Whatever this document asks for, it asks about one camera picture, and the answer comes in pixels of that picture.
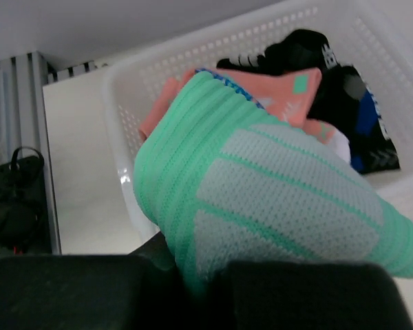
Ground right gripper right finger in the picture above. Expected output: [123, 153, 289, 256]
[206, 261, 413, 329]

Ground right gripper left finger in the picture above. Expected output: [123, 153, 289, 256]
[0, 234, 196, 329]

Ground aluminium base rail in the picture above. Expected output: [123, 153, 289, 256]
[0, 52, 96, 254]

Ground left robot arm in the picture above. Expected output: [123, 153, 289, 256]
[0, 186, 43, 253]

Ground black sock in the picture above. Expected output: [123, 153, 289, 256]
[216, 29, 400, 175]

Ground pink sock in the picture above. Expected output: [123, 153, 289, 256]
[138, 68, 339, 144]

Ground teal sock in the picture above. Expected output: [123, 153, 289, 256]
[133, 71, 413, 296]
[326, 130, 351, 164]

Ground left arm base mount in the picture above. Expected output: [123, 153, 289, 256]
[0, 146, 52, 255]

